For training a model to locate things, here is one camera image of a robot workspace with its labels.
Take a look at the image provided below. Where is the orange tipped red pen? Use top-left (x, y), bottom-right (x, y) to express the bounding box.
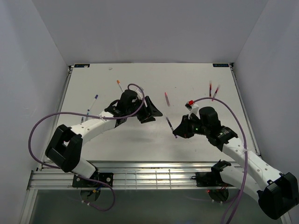
top-left (209, 81), bottom-right (212, 98)

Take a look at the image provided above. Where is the aluminium table frame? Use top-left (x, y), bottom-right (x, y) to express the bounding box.
top-left (29, 63), bottom-right (259, 223)

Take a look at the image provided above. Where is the pink highlighter pen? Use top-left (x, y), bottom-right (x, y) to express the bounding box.
top-left (164, 92), bottom-right (171, 107)

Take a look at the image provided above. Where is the red highlighter pen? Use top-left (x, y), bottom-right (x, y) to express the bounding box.
top-left (212, 85), bottom-right (220, 101)

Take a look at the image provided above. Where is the left blue table label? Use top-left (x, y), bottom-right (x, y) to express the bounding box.
top-left (74, 64), bottom-right (90, 68)

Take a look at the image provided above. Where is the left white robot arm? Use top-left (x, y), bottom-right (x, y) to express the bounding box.
top-left (45, 89), bottom-right (163, 187)

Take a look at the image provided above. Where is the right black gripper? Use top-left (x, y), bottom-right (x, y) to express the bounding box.
top-left (173, 114), bottom-right (209, 138)

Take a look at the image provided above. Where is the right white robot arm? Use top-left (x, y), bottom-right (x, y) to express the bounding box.
top-left (173, 101), bottom-right (299, 220)

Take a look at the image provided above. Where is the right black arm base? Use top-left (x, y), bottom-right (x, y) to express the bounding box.
top-left (191, 171), bottom-right (233, 187)

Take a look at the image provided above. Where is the purple capped white marker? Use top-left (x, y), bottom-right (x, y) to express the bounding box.
top-left (87, 95), bottom-right (98, 114)

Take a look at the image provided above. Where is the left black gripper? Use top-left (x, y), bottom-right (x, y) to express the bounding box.
top-left (127, 96), bottom-right (163, 124)

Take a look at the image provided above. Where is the purple highlighter pen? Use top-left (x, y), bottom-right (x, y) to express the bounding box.
top-left (164, 113), bottom-right (178, 139)

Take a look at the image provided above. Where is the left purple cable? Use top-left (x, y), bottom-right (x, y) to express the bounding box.
top-left (28, 83), bottom-right (145, 212)

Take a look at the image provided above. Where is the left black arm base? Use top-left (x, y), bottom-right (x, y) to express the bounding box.
top-left (72, 172), bottom-right (114, 188)

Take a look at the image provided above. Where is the right blue table label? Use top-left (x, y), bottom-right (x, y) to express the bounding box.
top-left (213, 63), bottom-right (229, 68)

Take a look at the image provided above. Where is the blue table label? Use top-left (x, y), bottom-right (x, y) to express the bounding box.
top-left (74, 64), bottom-right (90, 68)
top-left (213, 63), bottom-right (229, 68)

